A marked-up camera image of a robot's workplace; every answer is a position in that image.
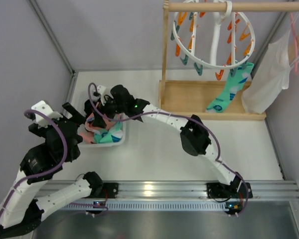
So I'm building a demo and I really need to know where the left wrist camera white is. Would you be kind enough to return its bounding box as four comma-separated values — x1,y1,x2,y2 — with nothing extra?
31,100,63,127

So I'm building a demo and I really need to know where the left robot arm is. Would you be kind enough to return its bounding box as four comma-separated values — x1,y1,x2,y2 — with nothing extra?
0,101,104,239

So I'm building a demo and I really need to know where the wooden clothes rack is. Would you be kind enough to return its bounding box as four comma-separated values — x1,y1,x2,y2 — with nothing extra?
158,0,299,121

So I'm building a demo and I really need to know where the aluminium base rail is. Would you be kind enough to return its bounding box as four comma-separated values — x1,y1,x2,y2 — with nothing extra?
105,180,299,201

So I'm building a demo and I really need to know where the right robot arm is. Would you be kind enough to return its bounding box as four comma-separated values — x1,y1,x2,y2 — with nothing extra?
88,83,253,199

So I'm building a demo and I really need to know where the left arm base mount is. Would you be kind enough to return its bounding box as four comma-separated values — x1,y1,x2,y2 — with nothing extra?
98,182,119,199

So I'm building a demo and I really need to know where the grey slotted cable duct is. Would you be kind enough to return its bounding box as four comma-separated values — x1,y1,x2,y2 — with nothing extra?
64,201,245,212

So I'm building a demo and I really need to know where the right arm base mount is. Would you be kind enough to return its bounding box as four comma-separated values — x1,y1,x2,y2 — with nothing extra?
206,182,228,199

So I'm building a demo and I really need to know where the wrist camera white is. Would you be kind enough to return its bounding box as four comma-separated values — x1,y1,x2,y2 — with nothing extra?
92,85,112,105
31,100,63,127

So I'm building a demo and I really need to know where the teal sock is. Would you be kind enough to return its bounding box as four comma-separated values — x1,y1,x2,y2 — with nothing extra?
206,62,254,113
92,122,123,144

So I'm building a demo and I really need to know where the pink sock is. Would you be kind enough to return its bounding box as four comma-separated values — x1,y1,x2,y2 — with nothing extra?
79,113,116,144

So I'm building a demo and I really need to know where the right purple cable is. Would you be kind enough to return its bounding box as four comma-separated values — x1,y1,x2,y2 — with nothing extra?
87,82,250,217

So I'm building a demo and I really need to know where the white cloth garment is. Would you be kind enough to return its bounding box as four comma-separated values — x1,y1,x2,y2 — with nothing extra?
242,31,291,114

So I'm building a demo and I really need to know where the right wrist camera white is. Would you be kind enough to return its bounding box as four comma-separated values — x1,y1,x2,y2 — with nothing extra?
92,85,112,105

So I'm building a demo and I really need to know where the white round clip hanger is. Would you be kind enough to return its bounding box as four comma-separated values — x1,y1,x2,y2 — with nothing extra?
170,0,256,81

